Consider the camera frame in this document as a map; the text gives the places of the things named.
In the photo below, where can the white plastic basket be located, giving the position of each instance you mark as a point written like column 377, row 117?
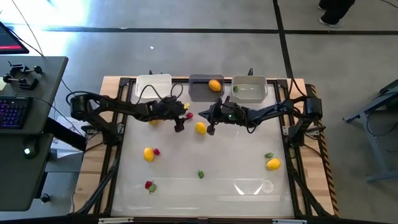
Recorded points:
column 155, row 79
column 252, row 91

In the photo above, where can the black monitor with red line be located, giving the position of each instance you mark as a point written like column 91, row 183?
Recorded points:
column 7, row 40

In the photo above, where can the backlit black keyboard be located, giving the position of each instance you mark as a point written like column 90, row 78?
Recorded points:
column 14, row 112

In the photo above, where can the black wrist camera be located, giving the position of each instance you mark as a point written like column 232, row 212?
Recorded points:
column 179, row 126
column 211, row 129

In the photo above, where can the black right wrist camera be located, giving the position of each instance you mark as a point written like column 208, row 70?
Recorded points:
column 211, row 129

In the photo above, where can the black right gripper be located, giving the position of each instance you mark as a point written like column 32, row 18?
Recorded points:
column 225, row 113

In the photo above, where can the dark grey desk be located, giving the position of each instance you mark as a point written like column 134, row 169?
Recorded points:
column 18, row 174

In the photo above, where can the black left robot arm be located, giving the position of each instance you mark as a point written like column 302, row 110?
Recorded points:
column 118, row 107

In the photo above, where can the silver metal bracket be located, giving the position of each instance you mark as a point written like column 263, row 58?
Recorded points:
column 289, row 221
column 115, row 220

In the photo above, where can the blue-grey metal stand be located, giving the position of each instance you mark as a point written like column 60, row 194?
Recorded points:
column 376, row 146

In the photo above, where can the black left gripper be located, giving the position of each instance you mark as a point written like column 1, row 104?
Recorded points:
column 169, row 111

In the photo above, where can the black mouse with light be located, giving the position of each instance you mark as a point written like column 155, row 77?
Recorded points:
column 30, row 149

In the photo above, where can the white paper sheets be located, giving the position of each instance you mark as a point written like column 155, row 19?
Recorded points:
column 62, row 152

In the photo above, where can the person's feet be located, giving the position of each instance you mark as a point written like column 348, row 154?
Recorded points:
column 335, row 12

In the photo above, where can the yellow black hazard tape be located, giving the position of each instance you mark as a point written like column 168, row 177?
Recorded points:
column 328, row 174

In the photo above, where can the black aluminium table frame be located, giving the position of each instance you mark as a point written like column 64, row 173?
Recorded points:
column 123, row 81

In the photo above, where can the black desk foot bar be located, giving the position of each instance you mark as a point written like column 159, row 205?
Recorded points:
column 65, row 133

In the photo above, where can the black clamp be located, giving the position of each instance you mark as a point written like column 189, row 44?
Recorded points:
column 26, row 83
column 18, row 69

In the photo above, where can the grey translucent plastic basket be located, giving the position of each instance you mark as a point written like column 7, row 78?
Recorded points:
column 199, row 90

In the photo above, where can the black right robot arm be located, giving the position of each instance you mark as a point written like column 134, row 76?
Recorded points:
column 267, row 112

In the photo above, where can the small green bell pepper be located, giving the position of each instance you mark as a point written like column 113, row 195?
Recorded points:
column 152, row 188
column 269, row 155
column 235, row 89
column 201, row 174

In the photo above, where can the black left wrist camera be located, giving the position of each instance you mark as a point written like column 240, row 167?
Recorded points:
column 179, row 126

